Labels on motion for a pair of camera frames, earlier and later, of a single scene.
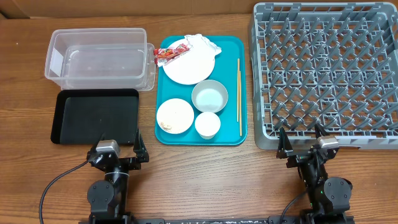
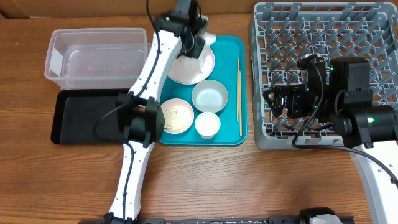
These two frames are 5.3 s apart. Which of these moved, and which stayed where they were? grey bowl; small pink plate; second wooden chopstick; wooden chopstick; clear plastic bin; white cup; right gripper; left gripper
Moved: left gripper; right gripper
Stayed: wooden chopstick; white cup; clear plastic bin; grey bowl; second wooden chopstick; small pink plate
